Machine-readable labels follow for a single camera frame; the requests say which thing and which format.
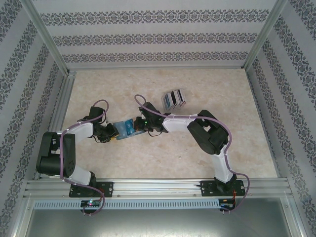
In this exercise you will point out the blue card with white lines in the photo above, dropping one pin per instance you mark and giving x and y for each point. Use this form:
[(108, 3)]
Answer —
[(129, 126)]

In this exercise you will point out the teal leather card holder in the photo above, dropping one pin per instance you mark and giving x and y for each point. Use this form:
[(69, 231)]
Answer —
[(119, 132)]

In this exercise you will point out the black card with white wave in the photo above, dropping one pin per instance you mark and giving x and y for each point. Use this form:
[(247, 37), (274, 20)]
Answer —
[(175, 98)]

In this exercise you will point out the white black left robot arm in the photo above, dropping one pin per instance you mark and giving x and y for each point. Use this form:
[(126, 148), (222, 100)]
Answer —
[(47, 153)]

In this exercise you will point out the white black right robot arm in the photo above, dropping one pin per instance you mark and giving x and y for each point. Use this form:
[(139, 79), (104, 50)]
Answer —
[(177, 123)]

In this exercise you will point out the grey sheet metal panel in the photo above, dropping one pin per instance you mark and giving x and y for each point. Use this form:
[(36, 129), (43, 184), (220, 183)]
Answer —
[(158, 222)]

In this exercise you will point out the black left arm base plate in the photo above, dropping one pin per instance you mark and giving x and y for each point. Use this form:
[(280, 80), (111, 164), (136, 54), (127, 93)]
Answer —
[(107, 188)]

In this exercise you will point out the thin aluminium wall rail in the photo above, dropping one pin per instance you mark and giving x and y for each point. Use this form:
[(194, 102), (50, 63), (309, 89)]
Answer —
[(158, 69)]

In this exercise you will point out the aluminium frame rail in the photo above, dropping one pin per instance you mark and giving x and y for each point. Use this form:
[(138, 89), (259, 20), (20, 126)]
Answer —
[(64, 91)]

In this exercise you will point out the wide aluminium mounting rail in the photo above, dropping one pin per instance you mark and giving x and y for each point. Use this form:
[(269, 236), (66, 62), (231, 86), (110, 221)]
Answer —
[(158, 187)]

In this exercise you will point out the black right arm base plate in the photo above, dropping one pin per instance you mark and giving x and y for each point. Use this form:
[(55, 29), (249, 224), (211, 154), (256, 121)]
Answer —
[(207, 188)]

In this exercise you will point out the aluminium frame post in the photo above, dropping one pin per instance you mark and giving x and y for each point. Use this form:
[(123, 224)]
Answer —
[(47, 34)]

